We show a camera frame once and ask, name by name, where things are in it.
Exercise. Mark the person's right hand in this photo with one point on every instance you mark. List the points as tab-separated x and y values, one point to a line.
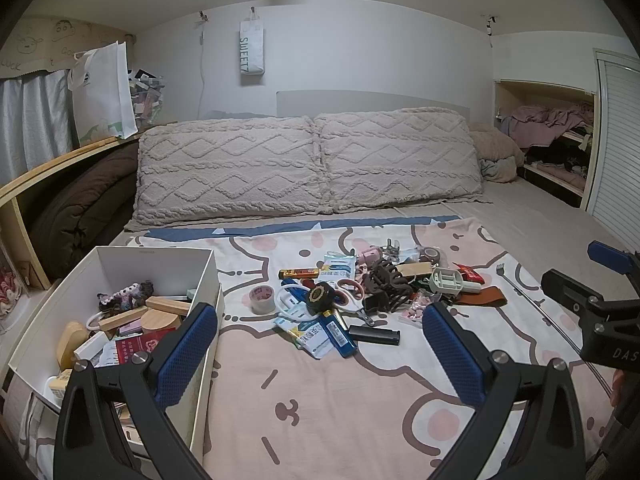
618	390

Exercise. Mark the black round tin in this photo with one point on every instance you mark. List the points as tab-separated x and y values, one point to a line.
320	299

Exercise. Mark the white louvre door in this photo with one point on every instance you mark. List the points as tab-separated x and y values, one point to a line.
617	160

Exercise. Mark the black hair claw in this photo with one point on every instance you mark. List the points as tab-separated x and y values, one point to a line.
380	304

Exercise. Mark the wooden heart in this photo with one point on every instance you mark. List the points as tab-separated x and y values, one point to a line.
70	347

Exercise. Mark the metal back scratcher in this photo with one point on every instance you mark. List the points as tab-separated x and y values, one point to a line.
500	271

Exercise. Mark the yellow tube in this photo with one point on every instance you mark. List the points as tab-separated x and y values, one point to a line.
300	273

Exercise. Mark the orange white scissors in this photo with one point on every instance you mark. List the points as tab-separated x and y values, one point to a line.
352	302

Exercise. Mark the beige knitted pillow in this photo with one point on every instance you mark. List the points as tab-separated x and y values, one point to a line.
225	170
400	160

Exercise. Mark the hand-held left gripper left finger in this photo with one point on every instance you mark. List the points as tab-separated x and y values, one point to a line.
187	355

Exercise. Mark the black rectangular case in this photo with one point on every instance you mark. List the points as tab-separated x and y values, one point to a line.
375	335

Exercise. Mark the small pink device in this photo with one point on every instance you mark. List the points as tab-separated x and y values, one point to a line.
369	255

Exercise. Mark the knitted scrunchie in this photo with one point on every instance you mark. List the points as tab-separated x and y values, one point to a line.
125	296

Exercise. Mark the white storage box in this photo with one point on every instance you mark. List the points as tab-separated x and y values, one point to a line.
150	265

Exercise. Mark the beige bed mattress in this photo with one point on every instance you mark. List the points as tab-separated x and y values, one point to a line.
540	220

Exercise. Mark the brown duvet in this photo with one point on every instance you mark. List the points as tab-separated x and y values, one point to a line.
80	205

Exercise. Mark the grey curtain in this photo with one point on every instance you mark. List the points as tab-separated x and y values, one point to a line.
35	120

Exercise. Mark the metal hair clip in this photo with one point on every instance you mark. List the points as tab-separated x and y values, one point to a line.
390	247

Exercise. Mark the red packet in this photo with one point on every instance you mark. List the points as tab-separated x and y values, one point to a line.
470	274

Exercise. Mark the wooden block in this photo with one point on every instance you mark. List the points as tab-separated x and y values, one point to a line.
167	305
122	319

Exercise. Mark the large blue white sachet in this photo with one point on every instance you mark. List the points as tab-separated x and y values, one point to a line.
310	335

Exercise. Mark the cartoon paper valance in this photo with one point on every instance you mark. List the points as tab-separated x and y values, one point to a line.
45	40

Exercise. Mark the pink clothes pile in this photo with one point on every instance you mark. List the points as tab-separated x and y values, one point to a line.
545	120

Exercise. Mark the brown hair claw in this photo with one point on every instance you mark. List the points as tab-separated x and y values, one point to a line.
385	277

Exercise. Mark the red booklet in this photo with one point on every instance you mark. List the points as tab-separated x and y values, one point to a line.
145	347

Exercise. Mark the white hanging bag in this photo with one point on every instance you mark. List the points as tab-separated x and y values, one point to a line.
251	55

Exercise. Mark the clear plastic container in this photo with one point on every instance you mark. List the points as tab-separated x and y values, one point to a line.
147	100

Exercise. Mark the beige plush blanket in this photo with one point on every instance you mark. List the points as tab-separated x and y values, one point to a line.
495	145

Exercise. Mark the cartoon printed blanket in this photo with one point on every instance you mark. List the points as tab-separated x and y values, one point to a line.
325	400

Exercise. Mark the white tape roll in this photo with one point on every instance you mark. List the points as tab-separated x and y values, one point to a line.
257	305

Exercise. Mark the bag of pink pills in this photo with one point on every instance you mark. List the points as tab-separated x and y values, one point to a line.
412	314

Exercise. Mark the small white carton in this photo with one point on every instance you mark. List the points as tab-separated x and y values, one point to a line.
90	346

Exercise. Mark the wardrobe shelf niche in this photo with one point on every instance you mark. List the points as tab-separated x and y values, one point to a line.
550	180

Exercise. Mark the white shopping bag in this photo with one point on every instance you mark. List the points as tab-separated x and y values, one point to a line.
100	95

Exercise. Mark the round wooden lid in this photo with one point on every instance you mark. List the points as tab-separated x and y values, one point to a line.
162	321

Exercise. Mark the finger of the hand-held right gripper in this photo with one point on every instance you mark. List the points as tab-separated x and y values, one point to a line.
565	285
607	256

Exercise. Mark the blue white medicine sachet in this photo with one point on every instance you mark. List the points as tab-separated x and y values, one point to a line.
340	265

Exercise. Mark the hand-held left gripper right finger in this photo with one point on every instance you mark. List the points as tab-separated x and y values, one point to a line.
450	350

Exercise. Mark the wooden shelf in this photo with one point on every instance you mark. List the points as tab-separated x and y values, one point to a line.
15	225

